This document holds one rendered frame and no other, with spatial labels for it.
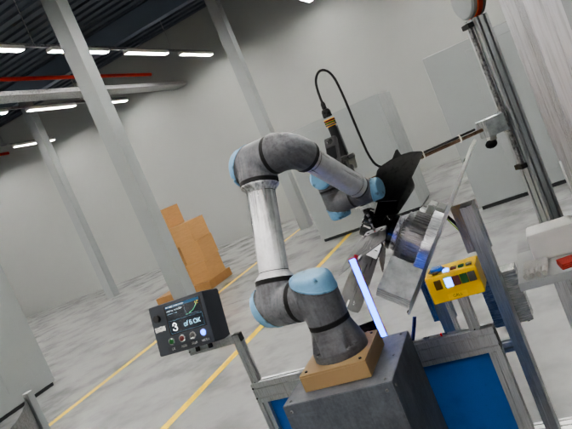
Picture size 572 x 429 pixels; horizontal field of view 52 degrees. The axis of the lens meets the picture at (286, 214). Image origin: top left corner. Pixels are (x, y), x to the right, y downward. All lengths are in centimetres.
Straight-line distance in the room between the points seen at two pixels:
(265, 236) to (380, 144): 785
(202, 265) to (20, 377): 357
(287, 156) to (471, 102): 612
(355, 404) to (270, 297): 36
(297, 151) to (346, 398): 67
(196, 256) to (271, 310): 878
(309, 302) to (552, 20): 94
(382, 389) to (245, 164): 72
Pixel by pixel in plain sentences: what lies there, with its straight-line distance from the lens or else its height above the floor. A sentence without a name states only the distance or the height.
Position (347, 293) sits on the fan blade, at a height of 98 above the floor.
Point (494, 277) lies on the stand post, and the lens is 238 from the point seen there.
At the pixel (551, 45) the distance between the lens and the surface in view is 85.
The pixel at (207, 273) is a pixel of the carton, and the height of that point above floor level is 26.
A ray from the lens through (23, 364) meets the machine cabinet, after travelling 839.
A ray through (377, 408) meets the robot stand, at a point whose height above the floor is 94.
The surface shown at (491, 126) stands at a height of 138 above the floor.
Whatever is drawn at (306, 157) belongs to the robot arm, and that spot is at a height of 156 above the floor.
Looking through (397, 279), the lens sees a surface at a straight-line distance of 224.
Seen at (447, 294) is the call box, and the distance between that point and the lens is 188.
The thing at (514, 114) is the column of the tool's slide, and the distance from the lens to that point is 254.
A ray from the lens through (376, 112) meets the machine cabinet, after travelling 940.
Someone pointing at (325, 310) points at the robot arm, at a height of 118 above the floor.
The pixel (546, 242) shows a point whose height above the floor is 93.
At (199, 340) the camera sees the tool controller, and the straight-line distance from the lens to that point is 220.
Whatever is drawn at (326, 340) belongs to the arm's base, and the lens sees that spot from 155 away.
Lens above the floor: 158
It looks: 5 degrees down
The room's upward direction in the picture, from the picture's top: 23 degrees counter-clockwise
